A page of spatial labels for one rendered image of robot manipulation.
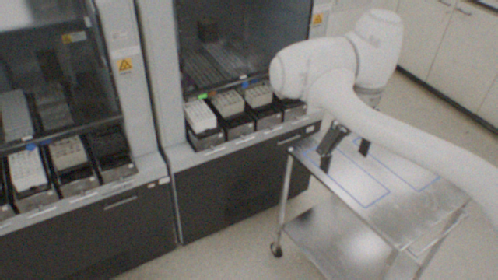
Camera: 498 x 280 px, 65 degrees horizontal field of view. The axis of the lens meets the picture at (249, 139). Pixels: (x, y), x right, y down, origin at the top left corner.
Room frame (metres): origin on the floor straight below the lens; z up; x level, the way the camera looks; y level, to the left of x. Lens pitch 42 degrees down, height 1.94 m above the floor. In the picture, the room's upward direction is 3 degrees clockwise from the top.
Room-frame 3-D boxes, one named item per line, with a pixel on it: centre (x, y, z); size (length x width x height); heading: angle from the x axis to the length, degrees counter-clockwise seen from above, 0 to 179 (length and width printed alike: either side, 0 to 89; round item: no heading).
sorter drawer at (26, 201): (1.18, 0.94, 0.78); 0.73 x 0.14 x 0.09; 31
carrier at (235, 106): (1.43, 0.08, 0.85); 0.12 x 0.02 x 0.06; 122
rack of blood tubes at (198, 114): (1.44, 0.27, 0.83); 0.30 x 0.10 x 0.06; 31
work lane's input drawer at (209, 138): (1.55, 0.33, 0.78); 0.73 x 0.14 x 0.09; 31
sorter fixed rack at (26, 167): (1.07, 0.87, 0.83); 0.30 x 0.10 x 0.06; 31
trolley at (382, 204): (1.11, -0.52, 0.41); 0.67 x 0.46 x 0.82; 37
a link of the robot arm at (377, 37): (0.76, -0.25, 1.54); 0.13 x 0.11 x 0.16; 115
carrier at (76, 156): (1.06, 0.69, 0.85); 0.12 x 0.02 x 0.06; 122
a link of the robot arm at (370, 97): (0.76, -0.26, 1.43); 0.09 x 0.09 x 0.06
